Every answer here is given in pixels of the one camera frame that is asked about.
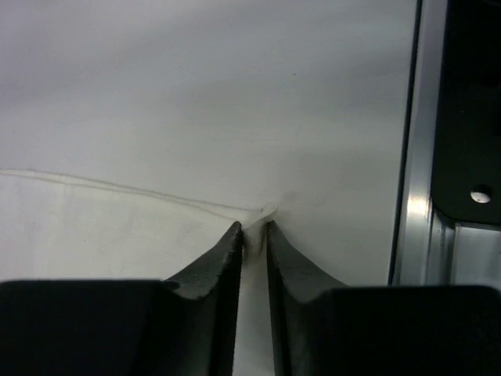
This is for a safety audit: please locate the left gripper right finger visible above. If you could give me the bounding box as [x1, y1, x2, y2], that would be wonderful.
[266, 222, 500, 375]

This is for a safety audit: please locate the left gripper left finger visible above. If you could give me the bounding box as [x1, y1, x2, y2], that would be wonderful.
[1, 222, 243, 375]

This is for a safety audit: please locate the white cloth napkin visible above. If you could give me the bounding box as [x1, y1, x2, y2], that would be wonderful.
[1, 170, 277, 375]

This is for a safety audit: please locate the front aluminium rail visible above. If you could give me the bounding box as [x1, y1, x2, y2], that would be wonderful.
[389, 1, 500, 288]

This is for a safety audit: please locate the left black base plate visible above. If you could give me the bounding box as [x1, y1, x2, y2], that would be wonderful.
[431, 1, 500, 227]

